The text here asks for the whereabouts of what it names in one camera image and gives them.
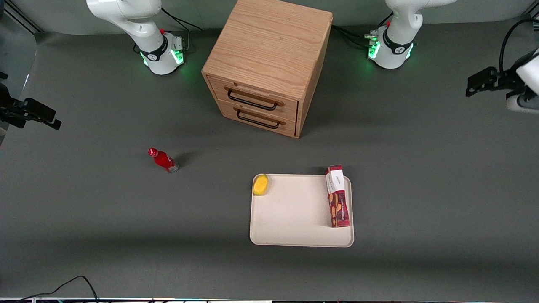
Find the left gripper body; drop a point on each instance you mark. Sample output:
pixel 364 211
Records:
pixel 506 79

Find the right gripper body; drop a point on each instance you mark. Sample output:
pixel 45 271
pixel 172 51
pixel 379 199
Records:
pixel 9 107

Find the red cookie box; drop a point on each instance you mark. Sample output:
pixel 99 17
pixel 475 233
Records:
pixel 339 202

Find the cream rectangular tray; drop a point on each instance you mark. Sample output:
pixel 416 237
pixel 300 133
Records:
pixel 294 214

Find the red soda bottle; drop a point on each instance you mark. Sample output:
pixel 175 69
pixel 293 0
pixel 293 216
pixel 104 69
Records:
pixel 163 160

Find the upper wooden drawer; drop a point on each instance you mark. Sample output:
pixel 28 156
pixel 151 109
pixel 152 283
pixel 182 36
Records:
pixel 219 88

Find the wooden drawer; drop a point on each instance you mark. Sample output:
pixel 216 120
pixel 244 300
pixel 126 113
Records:
pixel 219 88
pixel 288 126

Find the lower wooden drawer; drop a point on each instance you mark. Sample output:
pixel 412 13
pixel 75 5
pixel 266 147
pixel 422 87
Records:
pixel 288 126

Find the wooden two-drawer cabinet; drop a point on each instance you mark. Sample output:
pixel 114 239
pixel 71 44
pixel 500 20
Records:
pixel 269 46

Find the yellow lemon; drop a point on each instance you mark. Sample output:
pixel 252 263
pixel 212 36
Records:
pixel 260 185

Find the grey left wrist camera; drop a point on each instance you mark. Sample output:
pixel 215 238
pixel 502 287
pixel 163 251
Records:
pixel 520 103

